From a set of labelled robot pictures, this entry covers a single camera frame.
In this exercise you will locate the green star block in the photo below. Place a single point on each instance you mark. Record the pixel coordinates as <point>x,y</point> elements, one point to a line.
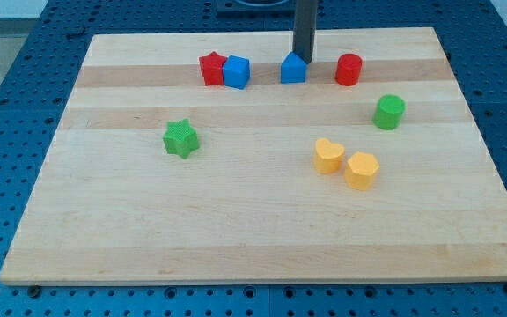
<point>180,138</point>

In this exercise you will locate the blue cube block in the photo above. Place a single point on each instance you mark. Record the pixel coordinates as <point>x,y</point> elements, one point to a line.
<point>236,72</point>

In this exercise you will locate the red star block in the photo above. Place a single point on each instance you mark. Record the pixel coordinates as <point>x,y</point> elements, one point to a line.
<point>211,67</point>

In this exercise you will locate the light wooden board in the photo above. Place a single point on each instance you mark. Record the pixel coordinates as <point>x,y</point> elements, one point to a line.
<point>111,207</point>

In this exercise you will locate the yellow heart block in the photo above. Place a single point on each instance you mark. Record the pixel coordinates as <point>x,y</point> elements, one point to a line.
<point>328,156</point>

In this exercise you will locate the blue house-shaped block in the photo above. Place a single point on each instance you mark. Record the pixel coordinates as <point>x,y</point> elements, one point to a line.
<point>293,69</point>

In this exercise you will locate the yellow hexagon block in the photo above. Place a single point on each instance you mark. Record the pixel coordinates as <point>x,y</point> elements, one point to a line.
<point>361,171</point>

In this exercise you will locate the red cylinder block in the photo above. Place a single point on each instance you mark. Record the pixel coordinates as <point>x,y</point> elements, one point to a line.
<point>348,69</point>

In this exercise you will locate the green cylinder block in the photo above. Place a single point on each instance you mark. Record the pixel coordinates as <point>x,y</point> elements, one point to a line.
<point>389,111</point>

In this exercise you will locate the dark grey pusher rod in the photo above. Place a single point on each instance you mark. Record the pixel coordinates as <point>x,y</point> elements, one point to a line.
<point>305,17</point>

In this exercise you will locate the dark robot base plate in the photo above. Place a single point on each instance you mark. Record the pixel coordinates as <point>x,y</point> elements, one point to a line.
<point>231,7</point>

